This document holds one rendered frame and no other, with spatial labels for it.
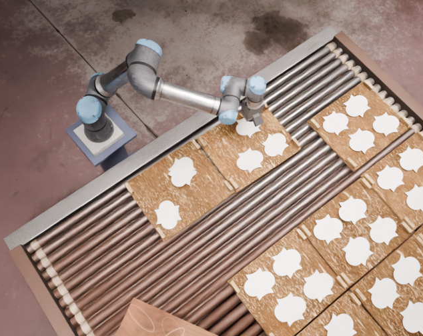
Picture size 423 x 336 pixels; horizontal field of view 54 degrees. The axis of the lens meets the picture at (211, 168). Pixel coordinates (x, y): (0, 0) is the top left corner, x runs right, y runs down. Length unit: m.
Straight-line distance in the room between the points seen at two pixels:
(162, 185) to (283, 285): 0.73
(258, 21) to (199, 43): 0.56
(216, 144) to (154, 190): 0.39
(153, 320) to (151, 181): 0.65
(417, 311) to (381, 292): 0.17
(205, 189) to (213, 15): 2.11
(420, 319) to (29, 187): 2.55
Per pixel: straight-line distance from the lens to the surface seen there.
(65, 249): 2.06
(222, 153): 2.09
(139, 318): 1.83
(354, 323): 2.02
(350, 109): 2.32
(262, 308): 1.93
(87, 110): 2.05
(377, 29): 4.02
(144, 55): 1.78
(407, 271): 2.13
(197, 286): 1.94
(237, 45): 3.62
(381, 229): 2.12
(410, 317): 2.11
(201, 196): 2.01
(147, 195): 2.02
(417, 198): 2.25
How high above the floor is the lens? 2.85
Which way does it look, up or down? 68 degrees down
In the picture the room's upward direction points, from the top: 3 degrees clockwise
